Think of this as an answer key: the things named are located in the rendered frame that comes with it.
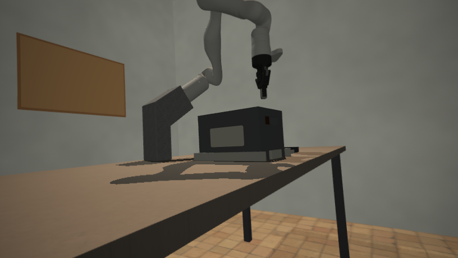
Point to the dark grey crate with dividers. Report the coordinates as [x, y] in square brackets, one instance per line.
[242, 130]

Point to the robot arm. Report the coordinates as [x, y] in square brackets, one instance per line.
[252, 10]

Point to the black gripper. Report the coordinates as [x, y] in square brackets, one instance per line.
[261, 62]

